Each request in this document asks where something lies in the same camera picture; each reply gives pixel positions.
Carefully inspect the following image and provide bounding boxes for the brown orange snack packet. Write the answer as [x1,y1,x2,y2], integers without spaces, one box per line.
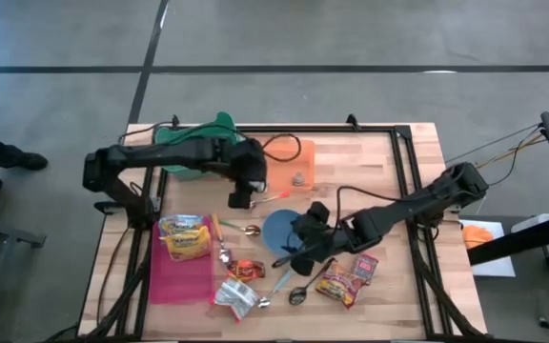
[227,258,267,283]

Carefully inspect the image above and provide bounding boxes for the thin coloured cables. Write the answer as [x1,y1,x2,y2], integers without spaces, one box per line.
[444,122,547,171]

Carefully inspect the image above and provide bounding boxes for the long black arm cable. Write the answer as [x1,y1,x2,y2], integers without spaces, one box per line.
[117,113,180,144]

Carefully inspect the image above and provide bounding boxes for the black aluminium table frame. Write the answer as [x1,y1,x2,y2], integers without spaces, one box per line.
[112,113,488,342]

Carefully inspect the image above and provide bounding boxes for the white board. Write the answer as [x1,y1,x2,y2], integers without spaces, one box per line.
[458,218,517,278]

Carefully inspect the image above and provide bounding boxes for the white orange ramen packet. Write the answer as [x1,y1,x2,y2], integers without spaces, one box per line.
[212,277,260,322]

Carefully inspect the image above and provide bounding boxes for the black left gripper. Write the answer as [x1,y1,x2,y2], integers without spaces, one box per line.
[221,137,269,211]

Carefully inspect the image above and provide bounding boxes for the orange plastic tray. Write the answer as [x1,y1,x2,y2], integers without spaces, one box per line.
[254,137,316,193]

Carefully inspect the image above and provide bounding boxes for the yellow ramen noodle packet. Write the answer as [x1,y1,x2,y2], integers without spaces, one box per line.
[159,225,214,263]

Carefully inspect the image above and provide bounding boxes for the red handled metal spoon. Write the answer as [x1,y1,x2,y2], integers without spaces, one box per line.
[249,190,292,210]

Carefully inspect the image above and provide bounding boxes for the blue ramen noodle packet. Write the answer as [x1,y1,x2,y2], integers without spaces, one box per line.
[157,213,206,238]

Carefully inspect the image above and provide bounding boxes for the green handled gold spoon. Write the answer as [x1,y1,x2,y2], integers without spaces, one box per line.
[218,219,262,238]

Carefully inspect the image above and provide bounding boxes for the blue bowl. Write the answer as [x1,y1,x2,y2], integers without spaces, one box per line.
[260,208,307,257]

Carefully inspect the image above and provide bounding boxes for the light blue handled spoon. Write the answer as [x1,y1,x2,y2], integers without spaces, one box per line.
[256,267,296,310]

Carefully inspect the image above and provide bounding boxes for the white plastic bin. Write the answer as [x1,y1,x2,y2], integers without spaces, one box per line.
[510,212,549,234]

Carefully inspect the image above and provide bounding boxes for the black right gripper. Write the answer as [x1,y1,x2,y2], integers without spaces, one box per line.
[272,201,355,277]

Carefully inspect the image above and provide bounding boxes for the dark metal spoon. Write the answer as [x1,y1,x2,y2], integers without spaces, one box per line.
[288,256,338,307]

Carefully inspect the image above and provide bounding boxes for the green plastic storage bin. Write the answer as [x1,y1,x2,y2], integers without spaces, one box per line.
[152,111,248,182]

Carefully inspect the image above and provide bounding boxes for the pink plastic tray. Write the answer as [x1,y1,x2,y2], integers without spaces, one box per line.
[149,213,216,306]

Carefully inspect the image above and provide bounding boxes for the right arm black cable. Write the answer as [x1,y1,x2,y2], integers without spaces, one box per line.
[335,184,428,228]

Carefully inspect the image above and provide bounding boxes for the orange cloth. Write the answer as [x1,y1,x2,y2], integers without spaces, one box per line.
[461,224,495,251]

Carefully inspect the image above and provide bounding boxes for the red yellow ramen packet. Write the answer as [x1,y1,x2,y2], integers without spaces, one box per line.
[315,260,369,310]

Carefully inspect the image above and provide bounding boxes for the orange handled metal spoon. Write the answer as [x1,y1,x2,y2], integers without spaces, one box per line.
[211,212,234,266]

